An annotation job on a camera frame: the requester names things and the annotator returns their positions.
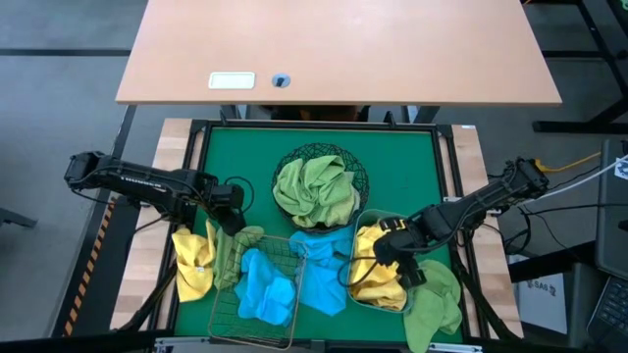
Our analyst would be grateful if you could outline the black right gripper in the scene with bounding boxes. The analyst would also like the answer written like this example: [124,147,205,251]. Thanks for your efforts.
[373,215,436,290]

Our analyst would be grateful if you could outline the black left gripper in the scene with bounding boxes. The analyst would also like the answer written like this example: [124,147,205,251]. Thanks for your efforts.
[209,183,248,237]

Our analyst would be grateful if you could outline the yellow microfiber towel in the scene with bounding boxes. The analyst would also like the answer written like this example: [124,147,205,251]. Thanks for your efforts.
[171,219,218,304]
[353,223,393,269]
[348,259,409,314]

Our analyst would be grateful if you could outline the blue microfiber towel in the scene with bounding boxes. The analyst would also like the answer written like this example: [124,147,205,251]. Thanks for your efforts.
[238,247,282,303]
[234,275,298,328]
[288,224,358,319]

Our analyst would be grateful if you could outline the gold rectangular wire basket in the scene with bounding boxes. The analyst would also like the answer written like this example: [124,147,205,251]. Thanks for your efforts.
[206,233,309,351]

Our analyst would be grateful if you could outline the teal plastic bin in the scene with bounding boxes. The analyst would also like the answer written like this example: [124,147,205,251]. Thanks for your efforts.
[345,208,418,315]

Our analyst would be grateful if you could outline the black desk leg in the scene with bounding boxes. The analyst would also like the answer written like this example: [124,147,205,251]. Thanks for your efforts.
[405,105,442,124]
[219,104,246,122]

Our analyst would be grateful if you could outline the white cardboard box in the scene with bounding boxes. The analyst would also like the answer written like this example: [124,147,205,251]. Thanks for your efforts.
[511,271,570,336]

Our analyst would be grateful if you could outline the white rectangular desk plate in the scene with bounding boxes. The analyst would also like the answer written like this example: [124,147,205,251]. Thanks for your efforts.
[208,71,257,91]

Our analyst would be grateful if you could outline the black hazard-striped panel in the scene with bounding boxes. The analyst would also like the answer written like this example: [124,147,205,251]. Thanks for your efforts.
[51,194,143,339]

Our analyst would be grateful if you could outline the grey laptop computer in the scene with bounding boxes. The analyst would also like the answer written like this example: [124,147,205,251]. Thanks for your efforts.
[586,138,628,353]

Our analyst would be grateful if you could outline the beige wooden desk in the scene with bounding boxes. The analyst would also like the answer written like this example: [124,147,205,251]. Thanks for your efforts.
[115,0,564,108]

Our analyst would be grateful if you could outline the black metal desk base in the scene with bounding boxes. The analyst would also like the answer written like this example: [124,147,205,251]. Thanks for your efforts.
[520,0,628,135]

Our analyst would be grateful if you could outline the black chair leg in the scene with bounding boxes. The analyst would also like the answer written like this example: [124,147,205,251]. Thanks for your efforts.
[0,206,39,230]

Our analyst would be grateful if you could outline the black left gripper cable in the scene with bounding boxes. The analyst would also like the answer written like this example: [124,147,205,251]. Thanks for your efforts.
[224,175,256,213]

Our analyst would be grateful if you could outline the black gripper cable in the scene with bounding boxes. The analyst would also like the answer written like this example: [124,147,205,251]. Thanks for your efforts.
[336,251,382,288]
[224,175,256,213]

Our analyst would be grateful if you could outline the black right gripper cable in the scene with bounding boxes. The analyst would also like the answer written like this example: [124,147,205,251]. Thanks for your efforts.
[336,251,382,288]

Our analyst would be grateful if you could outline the silver aluminium rail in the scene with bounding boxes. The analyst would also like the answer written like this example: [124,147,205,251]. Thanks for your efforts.
[154,336,485,353]

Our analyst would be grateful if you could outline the black round wire basket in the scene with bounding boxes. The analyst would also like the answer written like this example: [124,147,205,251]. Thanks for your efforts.
[271,142,371,235]

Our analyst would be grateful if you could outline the yellow cable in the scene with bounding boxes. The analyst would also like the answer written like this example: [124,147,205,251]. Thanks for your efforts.
[534,151,602,175]

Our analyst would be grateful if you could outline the black floor cable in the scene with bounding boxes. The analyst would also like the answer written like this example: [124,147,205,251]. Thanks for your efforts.
[490,200,628,256]

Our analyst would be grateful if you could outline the white cable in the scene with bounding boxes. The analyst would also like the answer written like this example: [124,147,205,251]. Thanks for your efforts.
[519,155,628,207]

